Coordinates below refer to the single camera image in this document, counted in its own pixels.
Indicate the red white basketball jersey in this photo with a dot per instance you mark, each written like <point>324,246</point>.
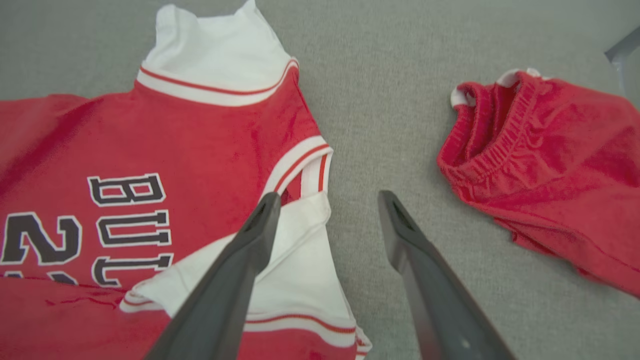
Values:
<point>175,135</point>

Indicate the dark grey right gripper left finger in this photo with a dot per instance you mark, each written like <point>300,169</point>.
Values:
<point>220,295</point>

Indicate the grey metal leg with caster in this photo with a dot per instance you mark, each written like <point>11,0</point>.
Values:
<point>627,55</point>

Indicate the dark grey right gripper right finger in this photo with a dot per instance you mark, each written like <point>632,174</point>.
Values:
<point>440,300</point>

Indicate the red white basketball shorts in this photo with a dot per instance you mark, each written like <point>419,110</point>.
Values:
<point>560,175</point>

